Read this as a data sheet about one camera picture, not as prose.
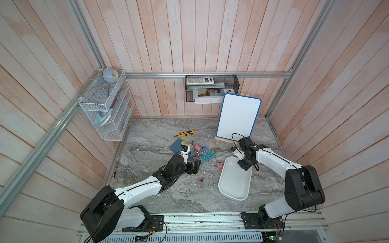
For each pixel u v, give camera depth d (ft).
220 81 2.97
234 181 2.88
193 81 2.97
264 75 3.14
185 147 2.35
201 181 2.75
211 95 3.05
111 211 1.34
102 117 2.65
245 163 2.60
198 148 3.25
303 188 1.46
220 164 2.94
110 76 2.65
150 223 2.36
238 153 2.77
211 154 3.16
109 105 2.45
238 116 2.90
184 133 3.53
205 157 3.13
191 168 2.40
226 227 2.40
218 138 3.23
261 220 2.18
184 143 3.32
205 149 3.22
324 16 2.31
